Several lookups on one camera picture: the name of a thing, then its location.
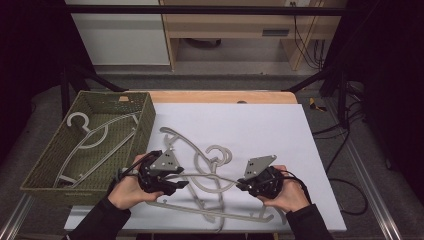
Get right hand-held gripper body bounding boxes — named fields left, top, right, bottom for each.
left=243, top=154, right=285, bottom=200

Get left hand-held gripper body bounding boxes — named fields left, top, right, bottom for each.
left=137, top=148, right=179, bottom=197

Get grey plastic clothes hanger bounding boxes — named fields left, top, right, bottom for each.
left=159, top=126, right=234, bottom=233
left=145, top=199, right=288, bottom=225
left=164, top=153, right=243, bottom=195
left=53, top=112, right=141, bottom=190

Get green perforated plastic basket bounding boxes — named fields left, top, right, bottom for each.
left=19, top=90, right=157, bottom=207

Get person's right hand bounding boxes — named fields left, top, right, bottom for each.
left=256, top=164, right=311, bottom=214

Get person's left hand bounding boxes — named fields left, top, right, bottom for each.
left=107, top=153, right=166, bottom=211

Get yellow and black tape piece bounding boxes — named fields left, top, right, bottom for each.
left=308, top=97, right=328, bottom=113

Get black metal stand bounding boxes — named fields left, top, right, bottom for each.
left=282, top=64, right=350, bottom=130
left=59, top=63, right=128, bottom=118

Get white cabinet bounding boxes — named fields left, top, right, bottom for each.
left=65, top=0, right=171, bottom=67

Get light wooden desk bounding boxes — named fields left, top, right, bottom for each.
left=159, top=0, right=348, bottom=72

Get black floor cables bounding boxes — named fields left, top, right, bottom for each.
left=312, top=83, right=365, bottom=174

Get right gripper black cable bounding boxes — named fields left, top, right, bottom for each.
left=278, top=169, right=370, bottom=216

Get aluminium rail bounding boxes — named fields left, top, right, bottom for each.
left=324, top=99, right=405, bottom=240
left=0, top=194, right=35, bottom=240

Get hanging black cables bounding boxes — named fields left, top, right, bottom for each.
left=289, top=1, right=327, bottom=71

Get black horizontal frame bar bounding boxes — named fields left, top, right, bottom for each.
left=64, top=4, right=348, bottom=17

